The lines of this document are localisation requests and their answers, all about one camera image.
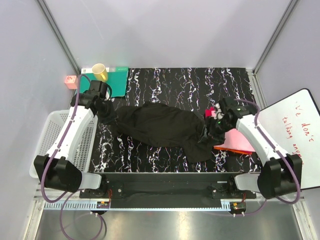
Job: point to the orange folded t-shirt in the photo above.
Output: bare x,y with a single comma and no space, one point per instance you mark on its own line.
233,150

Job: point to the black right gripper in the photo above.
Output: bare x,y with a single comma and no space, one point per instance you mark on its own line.
216,139

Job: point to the white plastic laundry basket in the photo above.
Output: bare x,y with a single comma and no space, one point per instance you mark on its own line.
77,146

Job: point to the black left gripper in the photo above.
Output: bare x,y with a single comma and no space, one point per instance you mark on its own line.
109,118

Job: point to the black printed t-shirt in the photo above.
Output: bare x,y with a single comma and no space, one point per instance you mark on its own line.
160,125

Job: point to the pink cube block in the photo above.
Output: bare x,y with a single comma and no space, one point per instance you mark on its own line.
71,82

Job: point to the light pink folded t-shirt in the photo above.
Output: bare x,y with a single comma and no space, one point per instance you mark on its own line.
236,141

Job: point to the black marbled table mat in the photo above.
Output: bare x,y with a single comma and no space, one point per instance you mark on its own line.
191,89

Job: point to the yellow paper cup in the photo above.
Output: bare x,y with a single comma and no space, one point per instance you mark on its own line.
100,73

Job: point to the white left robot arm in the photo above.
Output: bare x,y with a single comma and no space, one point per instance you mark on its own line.
56,169

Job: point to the white slotted cable duct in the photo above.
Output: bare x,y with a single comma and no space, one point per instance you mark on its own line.
78,205

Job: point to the teal book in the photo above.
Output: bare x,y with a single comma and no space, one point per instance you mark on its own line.
117,80

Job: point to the white dry-erase board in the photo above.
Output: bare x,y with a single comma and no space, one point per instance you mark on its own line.
294,123

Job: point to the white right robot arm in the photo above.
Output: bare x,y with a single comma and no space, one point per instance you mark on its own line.
281,173

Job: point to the magenta folded t-shirt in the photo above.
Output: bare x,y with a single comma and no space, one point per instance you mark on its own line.
210,113

